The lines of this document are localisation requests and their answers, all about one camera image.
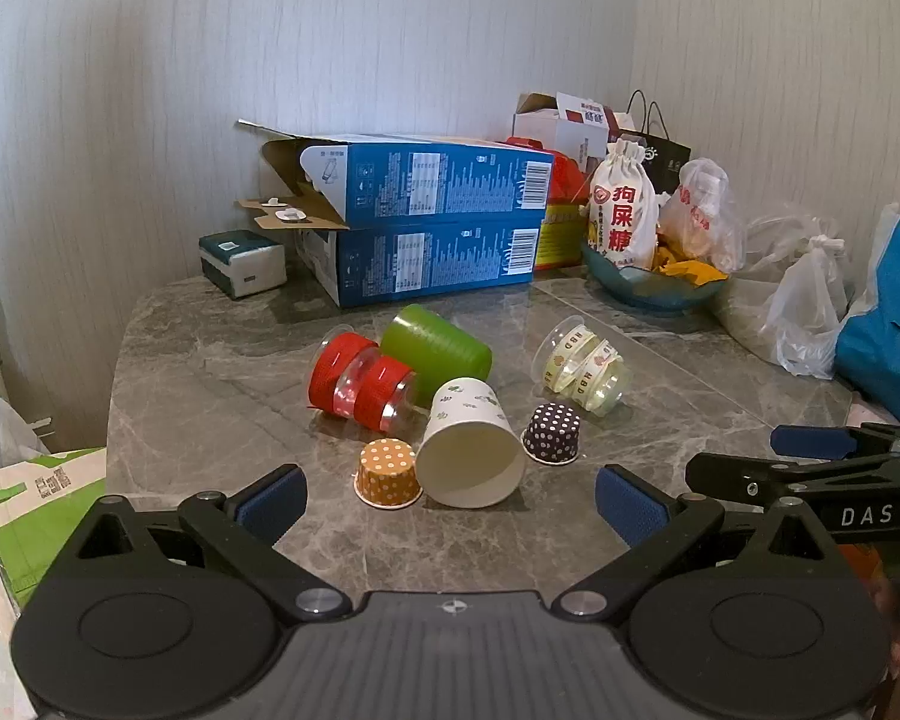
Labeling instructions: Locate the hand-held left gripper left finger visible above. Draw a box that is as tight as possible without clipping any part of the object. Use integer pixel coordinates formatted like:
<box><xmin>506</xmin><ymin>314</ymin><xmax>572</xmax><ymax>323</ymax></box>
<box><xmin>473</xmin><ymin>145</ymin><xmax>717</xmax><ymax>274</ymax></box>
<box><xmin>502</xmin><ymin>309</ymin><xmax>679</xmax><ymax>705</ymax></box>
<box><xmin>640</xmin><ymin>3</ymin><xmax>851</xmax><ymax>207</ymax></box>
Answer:
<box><xmin>77</xmin><ymin>464</ymin><xmax>350</xmax><ymax>622</ymax></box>

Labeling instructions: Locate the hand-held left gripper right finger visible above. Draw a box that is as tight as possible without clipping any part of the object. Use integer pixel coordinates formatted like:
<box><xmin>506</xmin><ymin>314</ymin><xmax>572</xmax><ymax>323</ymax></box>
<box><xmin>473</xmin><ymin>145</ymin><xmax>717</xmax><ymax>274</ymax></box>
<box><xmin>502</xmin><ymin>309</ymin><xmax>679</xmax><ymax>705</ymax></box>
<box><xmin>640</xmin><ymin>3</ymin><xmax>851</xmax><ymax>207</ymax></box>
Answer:
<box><xmin>551</xmin><ymin>464</ymin><xmax>842</xmax><ymax>621</ymax></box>

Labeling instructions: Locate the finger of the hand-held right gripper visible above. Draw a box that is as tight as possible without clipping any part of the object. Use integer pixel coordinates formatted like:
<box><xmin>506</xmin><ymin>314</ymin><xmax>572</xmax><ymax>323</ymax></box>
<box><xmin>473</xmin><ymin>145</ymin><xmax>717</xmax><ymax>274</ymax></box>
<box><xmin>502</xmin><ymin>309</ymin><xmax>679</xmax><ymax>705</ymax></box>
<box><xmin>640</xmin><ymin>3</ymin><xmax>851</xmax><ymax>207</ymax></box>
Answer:
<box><xmin>684</xmin><ymin>451</ymin><xmax>900</xmax><ymax>511</ymax></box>
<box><xmin>770</xmin><ymin>423</ymin><xmax>900</xmax><ymax>461</ymax></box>

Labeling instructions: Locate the white printed paper cup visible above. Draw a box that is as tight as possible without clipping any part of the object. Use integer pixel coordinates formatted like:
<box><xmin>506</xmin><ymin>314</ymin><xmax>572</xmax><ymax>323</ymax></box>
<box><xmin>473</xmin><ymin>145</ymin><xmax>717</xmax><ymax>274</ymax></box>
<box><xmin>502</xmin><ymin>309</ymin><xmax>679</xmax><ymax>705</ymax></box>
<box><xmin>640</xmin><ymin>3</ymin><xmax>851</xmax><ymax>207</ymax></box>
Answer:
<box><xmin>415</xmin><ymin>377</ymin><xmax>528</xmax><ymax>509</ymax></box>

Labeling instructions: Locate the dark polka dot paper cup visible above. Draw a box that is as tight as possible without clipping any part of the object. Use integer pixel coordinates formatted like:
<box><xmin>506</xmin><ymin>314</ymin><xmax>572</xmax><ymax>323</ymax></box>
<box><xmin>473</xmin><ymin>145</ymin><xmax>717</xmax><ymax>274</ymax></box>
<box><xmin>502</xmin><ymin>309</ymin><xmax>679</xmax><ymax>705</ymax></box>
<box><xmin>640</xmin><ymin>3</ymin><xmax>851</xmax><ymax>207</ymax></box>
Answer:
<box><xmin>522</xmin><ymin>403</ymin><xmax>581</xmax><ymax>467</ymax></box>

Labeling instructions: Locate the orange polka dot paper cup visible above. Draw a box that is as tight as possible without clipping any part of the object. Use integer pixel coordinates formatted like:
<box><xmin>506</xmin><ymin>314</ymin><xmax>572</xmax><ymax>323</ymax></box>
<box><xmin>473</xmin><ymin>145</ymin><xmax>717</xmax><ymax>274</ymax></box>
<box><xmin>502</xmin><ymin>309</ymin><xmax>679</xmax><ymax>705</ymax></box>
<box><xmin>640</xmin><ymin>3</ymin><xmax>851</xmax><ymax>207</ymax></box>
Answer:
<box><xmin>353</xmin><ymin>437</ymin><xmax>425</xmax><ymax>509</ymax></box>

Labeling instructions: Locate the clear cup with yellow print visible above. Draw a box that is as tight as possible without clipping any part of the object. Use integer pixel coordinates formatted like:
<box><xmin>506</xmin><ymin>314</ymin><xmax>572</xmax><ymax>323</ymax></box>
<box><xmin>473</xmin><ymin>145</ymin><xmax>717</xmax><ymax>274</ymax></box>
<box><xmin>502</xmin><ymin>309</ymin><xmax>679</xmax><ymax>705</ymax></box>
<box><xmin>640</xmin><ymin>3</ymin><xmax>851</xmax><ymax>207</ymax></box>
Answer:
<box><xmin>532</xmin><ymin>314</ymin><xmax>610</xmax><ymax>395</ymax></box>
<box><xmin>570</xmin><ymin>345</ymin><xmax>635</xmax><ymax>419</ymax></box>

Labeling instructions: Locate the clear cup with red band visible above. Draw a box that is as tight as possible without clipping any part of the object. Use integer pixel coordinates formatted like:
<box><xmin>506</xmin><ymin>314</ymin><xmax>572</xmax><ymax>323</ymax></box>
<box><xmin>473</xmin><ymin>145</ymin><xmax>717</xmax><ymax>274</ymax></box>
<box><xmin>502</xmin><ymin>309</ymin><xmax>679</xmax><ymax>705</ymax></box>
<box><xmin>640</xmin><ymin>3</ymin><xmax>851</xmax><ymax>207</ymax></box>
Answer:
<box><xmin>307</xmin><ymin>324</ymin><xmax>382</xmax><ymax>419</ymax></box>
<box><xmin>351</xmin><ymin>355</ymin><xmax>421</xmax><ymax>440</ymax></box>

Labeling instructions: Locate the green plastic cup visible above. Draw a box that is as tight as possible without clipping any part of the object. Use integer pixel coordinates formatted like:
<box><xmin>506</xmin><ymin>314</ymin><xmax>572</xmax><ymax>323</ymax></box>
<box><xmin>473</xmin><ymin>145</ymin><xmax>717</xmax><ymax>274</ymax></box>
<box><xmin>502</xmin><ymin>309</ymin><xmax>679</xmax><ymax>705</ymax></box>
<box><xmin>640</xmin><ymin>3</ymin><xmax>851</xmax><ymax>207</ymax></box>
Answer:
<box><xmin>379</xmin><ymin>304</ymin><xmax>494</xmax><ymax>385</ymax></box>

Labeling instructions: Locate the blue shopping bag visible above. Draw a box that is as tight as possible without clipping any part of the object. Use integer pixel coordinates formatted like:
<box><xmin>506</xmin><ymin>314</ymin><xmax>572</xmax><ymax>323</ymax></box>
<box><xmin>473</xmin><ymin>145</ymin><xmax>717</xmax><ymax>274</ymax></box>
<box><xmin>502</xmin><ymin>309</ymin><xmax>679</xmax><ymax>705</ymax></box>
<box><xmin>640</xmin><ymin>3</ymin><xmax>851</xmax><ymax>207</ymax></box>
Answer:
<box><xmin>835</xmin><ymin>201</ymin><xmax>900</xmax><ymax>428</ymax></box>

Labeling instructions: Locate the white plastic bag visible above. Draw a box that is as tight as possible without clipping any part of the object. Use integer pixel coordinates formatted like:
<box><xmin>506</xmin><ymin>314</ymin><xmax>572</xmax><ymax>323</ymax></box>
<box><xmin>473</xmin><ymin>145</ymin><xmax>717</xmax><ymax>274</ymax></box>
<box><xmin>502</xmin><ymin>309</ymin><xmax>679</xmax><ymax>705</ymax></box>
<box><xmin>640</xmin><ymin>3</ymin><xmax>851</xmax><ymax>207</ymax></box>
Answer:
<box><xmin>763</xmin><ymin>235</ymin><xmax>850</xmax><ymax>380</ymax></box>
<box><xmin>0</xmin><ymin>388</ymin><xmax>52</xmax><ymax>475</ymax></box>

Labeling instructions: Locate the clear crumpled plastic bag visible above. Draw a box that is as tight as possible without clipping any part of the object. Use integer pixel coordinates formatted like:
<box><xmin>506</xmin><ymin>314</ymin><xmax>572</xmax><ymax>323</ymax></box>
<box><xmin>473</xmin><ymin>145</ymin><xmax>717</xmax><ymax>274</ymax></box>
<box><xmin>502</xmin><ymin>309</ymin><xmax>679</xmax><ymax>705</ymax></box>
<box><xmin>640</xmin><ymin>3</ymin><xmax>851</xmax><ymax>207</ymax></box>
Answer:
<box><xmin>717</xmin><ymin>213</ymin><xmax>871</xmax><ymax>361</ymax></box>

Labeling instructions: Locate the orange wrapper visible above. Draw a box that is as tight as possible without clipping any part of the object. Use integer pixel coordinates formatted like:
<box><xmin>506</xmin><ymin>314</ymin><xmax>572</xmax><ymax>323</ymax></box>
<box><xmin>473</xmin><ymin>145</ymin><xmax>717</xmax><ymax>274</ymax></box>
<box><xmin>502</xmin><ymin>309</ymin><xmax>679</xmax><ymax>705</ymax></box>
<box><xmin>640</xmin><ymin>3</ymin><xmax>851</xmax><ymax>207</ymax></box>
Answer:
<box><xmin>655</xmin><ymin>235</ymin><xmax>722</xmax><ymax>291</ymax></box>

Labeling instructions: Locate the teal glass bowl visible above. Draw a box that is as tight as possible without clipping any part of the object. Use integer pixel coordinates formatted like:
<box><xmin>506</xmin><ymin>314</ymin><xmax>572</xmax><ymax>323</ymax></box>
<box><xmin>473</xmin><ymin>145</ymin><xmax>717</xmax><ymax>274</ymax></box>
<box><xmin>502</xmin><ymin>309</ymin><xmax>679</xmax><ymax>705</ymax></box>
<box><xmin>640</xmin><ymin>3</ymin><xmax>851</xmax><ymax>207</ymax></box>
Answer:
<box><xmin>580</xmin><ymin>240</ymin><xmax>730</xmax><ymax>314</ymax></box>

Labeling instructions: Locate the green white cardboard box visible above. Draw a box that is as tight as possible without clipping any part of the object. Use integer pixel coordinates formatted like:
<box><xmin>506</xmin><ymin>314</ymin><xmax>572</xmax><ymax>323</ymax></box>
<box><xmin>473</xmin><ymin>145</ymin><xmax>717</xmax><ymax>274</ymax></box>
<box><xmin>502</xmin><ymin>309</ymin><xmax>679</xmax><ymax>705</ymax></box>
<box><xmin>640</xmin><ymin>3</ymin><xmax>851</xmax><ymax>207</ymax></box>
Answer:
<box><xmin>0</xmin><ymin>448</ymin><xmax>110</xmax><ymax>610</ymax></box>

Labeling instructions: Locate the green white tissue pack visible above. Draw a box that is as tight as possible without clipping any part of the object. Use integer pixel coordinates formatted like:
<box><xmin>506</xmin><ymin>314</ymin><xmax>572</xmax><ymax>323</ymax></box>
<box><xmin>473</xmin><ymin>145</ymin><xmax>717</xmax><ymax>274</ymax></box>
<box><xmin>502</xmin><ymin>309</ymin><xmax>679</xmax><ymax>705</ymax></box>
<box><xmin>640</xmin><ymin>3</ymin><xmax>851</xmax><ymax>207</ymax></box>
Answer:
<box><xmin>199</xmin><ymin>231</ymin><xmax>289</xmax><ymax>298</ymax></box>

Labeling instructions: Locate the clear plastic snack bag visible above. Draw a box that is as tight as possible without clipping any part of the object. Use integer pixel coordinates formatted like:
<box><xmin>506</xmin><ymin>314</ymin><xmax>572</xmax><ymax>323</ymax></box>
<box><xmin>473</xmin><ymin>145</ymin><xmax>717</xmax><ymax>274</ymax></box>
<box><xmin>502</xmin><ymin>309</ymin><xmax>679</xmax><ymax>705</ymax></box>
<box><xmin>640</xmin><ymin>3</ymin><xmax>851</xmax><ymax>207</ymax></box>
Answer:
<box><xmin>658</xmin><ymin>158</ymin><xmax>748</xmax><ymax>275</ymax></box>

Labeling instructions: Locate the red yellow box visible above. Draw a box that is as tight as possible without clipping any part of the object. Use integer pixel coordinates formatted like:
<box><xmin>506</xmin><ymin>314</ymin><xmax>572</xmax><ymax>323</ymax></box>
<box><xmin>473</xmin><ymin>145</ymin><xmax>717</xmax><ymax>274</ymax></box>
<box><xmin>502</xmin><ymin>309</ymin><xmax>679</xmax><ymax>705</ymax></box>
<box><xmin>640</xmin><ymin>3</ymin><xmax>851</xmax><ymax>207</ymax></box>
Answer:
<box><xmin>505</xmin><ymin>136</ymin><xmax>595</xmax><ymax>271</ymax></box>

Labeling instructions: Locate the black paper bag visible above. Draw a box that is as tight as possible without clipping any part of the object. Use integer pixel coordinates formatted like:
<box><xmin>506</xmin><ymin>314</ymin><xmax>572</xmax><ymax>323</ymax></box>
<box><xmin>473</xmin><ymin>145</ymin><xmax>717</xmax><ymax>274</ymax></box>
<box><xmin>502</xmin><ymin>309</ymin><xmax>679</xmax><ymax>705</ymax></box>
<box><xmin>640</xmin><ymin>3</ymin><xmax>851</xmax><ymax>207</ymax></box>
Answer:
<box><xmin>625</xmin><ymin>89</ymin><xmax>693</xmax><ymax>197</ymax></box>

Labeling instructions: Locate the open blue cardboard box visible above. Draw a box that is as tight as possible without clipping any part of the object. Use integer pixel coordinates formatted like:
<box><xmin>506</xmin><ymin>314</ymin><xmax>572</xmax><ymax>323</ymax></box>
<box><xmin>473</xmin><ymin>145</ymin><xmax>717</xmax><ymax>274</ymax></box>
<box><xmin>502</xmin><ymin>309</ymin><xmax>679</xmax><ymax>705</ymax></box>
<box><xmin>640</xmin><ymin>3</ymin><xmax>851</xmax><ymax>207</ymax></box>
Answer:
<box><xmin>235</xmin><ymin>118</ymin><xmax>556</xmax><ymax>230</ymax></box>

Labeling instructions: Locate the white red cardboard box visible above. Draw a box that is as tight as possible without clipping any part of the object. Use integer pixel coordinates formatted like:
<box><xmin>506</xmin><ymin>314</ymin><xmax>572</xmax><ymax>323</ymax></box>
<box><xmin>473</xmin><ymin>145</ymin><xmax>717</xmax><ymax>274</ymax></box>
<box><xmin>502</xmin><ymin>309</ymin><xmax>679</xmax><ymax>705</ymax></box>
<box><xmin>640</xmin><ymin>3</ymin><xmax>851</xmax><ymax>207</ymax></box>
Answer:
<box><xmin>513</xmin><ymin>91</ymin><xmax>635</xmax><ymax>175</ymax></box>

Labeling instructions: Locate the white drawstring pouch red print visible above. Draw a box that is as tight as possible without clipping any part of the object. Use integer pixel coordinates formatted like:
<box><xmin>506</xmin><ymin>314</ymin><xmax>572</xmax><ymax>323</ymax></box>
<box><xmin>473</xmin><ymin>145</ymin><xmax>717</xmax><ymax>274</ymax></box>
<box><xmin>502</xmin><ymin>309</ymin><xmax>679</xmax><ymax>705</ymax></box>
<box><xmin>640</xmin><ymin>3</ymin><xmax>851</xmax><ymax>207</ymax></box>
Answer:
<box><xmin>586</xmin><ymin>138</ymin><xmax>660</xmax><ymax>272</ymax></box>

